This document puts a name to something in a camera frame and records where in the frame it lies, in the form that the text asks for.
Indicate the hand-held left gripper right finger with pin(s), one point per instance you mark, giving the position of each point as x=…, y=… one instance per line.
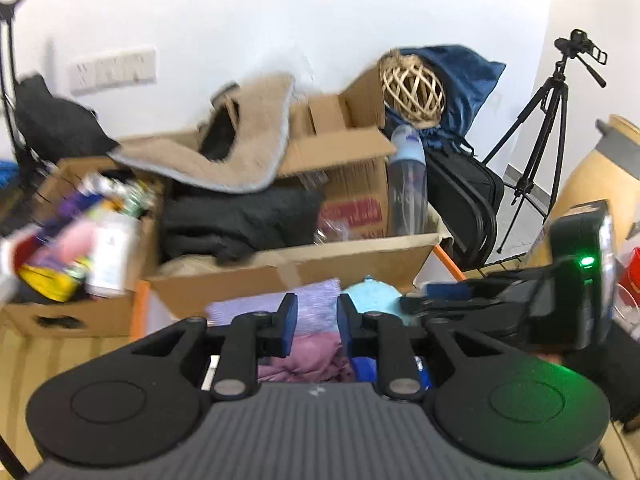
x=346, y=327

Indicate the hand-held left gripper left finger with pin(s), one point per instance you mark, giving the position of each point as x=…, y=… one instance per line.
x=287, y=327

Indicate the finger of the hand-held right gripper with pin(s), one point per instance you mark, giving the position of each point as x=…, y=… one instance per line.
x=447, y=291
x=475, y=315

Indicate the purple fuzzy cloth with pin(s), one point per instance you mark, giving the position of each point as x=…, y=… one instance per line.
x=315, y=305

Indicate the teal plush toy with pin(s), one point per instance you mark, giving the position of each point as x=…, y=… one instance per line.
x=372, y=295

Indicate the pink shiny bundle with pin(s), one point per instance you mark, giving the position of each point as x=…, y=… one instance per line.
x=315, y=360

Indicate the blue white soap packet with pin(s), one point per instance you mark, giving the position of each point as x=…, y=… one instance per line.
x=364, y=367

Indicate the red cardboard box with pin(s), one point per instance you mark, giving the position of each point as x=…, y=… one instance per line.
x=141, y=310

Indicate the black case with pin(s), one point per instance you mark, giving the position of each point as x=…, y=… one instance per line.
x=465, y=200

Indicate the blue-capped water bottle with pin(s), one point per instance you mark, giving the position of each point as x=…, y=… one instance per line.
x=407, y=185

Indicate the black folded cloth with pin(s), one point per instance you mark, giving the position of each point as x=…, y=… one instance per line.
x=235, y=225

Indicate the yellow thermos jug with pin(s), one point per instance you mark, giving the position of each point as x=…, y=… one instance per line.
x=590, y=180

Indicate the large brown cardboard box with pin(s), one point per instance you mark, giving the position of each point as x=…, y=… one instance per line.
x=350, y=185

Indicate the beige fabric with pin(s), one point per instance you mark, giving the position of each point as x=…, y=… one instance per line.
x=250, y=160

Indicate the black tripod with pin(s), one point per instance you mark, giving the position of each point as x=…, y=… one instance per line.
x=535, y=125

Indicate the white plastic bottle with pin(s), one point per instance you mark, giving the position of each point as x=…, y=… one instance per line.
x=112, y=255

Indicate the rattan ball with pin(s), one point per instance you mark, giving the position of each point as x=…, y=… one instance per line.
x=412, y=90

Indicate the blue cloth bag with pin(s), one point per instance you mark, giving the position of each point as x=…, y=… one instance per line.
x=465, y=85

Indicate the yellow packet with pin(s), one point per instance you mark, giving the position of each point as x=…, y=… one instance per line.
x=50, y=280

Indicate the black trolley bag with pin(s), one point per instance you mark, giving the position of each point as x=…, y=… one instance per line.
x=55, y=125

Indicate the wall socket strip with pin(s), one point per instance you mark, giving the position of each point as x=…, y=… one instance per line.
x=112, y=69

